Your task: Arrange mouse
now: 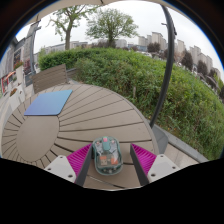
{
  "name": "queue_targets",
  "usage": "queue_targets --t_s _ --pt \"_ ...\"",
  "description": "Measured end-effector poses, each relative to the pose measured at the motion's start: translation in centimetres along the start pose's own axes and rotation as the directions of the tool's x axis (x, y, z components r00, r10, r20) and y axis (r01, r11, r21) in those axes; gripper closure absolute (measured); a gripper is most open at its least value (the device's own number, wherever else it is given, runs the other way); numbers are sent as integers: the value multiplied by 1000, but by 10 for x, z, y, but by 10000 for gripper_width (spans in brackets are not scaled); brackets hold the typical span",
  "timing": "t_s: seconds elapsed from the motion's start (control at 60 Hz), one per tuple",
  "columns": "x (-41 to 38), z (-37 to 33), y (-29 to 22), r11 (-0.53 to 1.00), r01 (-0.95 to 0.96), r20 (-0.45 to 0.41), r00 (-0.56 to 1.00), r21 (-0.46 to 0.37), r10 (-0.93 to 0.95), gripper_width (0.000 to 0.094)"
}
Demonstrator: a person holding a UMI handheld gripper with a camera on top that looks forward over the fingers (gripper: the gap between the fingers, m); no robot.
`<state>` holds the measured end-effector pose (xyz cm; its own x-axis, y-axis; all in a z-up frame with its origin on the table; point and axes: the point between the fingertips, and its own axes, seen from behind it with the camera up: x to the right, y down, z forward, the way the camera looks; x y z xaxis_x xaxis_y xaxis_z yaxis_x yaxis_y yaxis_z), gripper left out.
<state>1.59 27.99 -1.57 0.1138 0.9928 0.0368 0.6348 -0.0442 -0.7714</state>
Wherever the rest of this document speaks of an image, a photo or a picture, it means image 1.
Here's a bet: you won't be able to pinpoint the grey storefront building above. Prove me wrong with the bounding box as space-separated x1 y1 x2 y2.
0 36 25 98

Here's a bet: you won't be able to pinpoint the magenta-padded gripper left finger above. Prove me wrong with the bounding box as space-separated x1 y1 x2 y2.
43 143 94 187

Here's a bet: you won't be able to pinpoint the white planter box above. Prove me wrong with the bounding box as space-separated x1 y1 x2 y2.
9 87 26 108

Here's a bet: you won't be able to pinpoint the grey sign pillar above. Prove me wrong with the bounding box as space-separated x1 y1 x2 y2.
22 20 42 88

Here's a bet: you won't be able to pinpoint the blue square mouse pad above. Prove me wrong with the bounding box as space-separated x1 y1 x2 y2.
23 88 74 117

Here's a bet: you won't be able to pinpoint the dark curved parasol pole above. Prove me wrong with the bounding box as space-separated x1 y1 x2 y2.
148 3 178 129

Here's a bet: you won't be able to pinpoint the tall thin-crowned tree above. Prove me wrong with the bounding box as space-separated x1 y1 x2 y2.
48 4 101 51

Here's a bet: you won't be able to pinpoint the distant apartment buildings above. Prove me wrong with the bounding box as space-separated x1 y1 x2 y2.
138 31 214 73

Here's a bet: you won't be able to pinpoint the transparent green computer mouse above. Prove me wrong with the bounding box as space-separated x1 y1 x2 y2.
91 135 124 176

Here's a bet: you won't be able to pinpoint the brown slatted outdoor chair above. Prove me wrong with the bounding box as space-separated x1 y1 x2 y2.
30 63 71 95

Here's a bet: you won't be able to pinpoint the round-crowned tree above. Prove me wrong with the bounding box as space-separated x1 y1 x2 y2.
85 8 139 49

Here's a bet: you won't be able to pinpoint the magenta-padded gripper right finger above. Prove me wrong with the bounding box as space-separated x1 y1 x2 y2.
129 143 183 187

